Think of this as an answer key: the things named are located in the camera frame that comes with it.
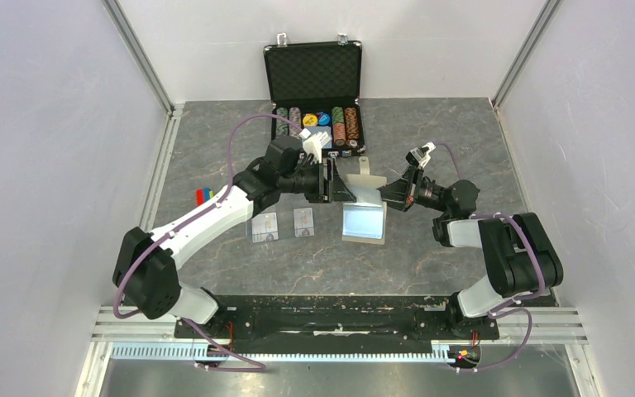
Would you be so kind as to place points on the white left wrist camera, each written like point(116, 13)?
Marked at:
point(310, 143)

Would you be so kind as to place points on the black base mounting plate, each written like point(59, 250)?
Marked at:
point(279, 323)

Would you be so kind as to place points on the yellow dealer button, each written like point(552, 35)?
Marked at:
point(310, 120)

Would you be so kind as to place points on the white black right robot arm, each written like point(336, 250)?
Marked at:
point(520, 260)

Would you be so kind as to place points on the orange brown chip stack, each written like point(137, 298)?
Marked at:
point(352, 127)

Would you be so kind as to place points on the clear plastic card sleeve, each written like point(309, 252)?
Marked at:
point(285, 214)

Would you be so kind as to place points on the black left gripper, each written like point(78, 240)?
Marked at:
point(341, 193)

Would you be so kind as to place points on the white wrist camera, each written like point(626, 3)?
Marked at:
point(310, 143)
point(420, 156)

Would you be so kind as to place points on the aluminium frame rail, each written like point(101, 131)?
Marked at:
point(550, 326)

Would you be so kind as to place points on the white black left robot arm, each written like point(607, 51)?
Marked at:
point(147, 266)

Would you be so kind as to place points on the purple green chip stack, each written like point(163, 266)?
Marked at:
point(281, 126)

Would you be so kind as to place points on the black poker chip case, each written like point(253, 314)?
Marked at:
point(316, 77)

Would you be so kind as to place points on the grey purple chip stack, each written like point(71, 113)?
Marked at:
point(295, 126)

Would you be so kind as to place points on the colourful toy block stack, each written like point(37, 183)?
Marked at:
point(203, 195)

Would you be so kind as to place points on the blue playing card deck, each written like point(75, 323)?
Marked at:
point(325, 137)

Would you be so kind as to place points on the blue dealer button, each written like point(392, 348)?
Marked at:
point(323, 118)

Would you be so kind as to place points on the white slotted cable duct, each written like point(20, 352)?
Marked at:
point(200, 351)

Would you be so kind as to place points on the green orange chip stack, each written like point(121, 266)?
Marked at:
point(338, 126)

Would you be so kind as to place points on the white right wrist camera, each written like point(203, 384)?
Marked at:
point(420, 156)

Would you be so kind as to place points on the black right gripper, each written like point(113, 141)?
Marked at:
point(397, 190)

